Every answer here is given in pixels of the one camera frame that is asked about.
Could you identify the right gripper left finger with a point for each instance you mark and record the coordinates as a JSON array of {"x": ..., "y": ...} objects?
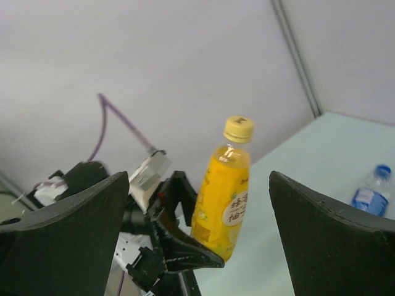
[{"x": 65, "y": 248}]

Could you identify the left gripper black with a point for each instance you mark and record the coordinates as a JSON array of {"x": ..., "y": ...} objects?
[{"x": 167, "y": 266}]

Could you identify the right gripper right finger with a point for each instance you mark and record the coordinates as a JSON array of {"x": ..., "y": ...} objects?
[{"x": 330, "y": 247}]

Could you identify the yellow juice bottle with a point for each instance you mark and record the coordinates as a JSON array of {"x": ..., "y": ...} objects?
[{"x": 222, "y": 199}]

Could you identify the clear water bottle blue label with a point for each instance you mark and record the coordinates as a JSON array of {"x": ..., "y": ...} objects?
[{"x": 376, "y": 191}]

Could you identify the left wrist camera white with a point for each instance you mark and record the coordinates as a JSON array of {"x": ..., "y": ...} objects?
[{"x": 147, "y": 177}]

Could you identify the left aluminium frame post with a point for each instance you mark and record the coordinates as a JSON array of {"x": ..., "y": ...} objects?
[{"x": 300, "y": 64}]

